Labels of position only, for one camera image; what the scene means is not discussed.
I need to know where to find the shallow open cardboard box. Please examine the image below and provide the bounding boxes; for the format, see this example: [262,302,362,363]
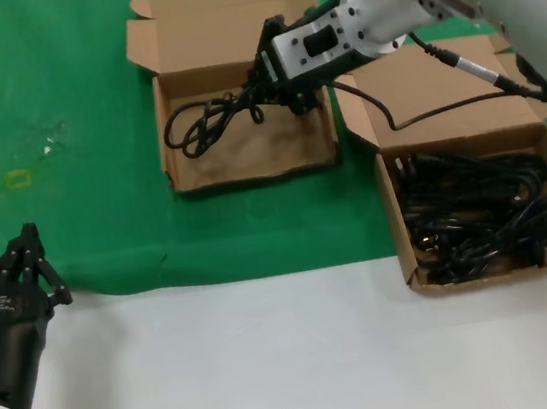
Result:
[118,0,350,201]

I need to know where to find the green tablecloth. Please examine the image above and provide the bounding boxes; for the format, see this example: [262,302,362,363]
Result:
[0,0,547,316]

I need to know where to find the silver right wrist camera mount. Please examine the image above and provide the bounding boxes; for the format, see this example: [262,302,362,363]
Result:
[266,3,374,85]

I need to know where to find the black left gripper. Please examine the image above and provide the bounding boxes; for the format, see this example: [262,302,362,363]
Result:
[0,217,88,409]

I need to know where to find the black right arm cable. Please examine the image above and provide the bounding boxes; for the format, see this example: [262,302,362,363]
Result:
[327,14,547,140]

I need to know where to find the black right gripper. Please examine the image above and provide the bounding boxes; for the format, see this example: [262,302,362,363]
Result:
[236,3,378,123]

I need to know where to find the deep open cardboard box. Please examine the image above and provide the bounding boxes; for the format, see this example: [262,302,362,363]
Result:
[328,24,547,308]

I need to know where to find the black power cable with plug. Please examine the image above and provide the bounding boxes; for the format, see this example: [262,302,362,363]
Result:
[158,85,277,163]

